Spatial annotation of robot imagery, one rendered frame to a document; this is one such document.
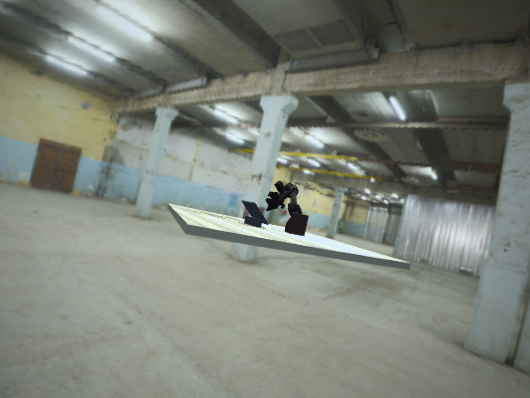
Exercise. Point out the grey switch panel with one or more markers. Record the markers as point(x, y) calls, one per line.
point(257, 217)

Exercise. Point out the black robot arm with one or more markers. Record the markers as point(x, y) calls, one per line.
point(289, 192)

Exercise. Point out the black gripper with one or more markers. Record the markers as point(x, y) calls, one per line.
point(273, 204)

